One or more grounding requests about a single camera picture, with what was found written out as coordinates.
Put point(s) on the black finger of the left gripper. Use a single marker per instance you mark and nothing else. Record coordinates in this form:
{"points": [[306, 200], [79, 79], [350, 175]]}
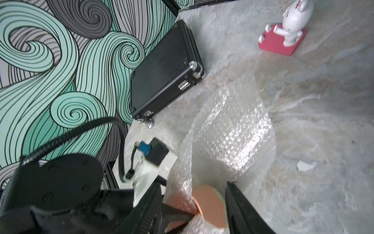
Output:
{"points": [[170, 215]]}

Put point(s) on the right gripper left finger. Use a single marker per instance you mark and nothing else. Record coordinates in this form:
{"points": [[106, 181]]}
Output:
{"points": [[146, 217]]}

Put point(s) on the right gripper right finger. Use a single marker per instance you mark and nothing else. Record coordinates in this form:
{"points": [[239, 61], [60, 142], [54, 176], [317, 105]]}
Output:
{"points": [[242, 216]]}

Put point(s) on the clear bubble wrap sheet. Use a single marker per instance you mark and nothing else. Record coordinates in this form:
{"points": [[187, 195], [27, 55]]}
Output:
{"points": [[230, 140]]}

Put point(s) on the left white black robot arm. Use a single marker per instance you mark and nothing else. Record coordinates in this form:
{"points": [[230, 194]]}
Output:
{"points": [[64, 196]]}

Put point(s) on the black hard case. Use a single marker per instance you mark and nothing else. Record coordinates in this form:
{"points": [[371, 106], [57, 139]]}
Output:
{"points": [[168, 71]]}

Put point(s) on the white bunny on pink base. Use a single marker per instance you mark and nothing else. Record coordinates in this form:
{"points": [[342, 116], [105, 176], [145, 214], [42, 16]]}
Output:
{"points": [[284, 38]]}

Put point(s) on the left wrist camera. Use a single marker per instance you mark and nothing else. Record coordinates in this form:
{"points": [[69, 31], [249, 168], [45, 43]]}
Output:
{"points": [[157, 161]]}

